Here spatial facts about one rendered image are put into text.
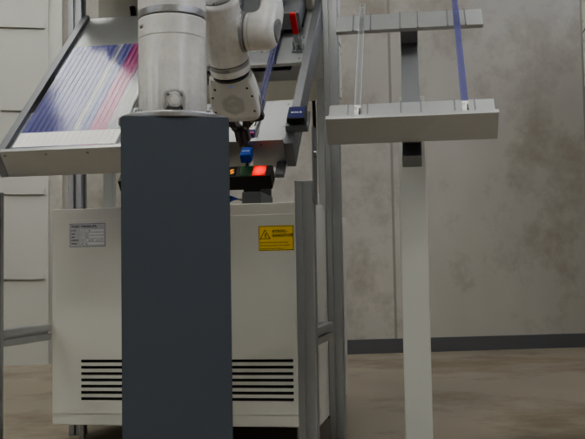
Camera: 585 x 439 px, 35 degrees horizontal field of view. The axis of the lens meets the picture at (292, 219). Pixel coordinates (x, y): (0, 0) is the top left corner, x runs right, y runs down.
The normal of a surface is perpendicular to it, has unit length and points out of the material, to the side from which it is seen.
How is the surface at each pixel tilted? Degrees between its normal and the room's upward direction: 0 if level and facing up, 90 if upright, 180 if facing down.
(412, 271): 90
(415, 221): 90
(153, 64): 90
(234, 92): 130
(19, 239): 90
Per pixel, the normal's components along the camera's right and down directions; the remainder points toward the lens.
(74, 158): -0.11, 0.62
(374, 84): 0.16, -0.07
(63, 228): -0.17, -0.06
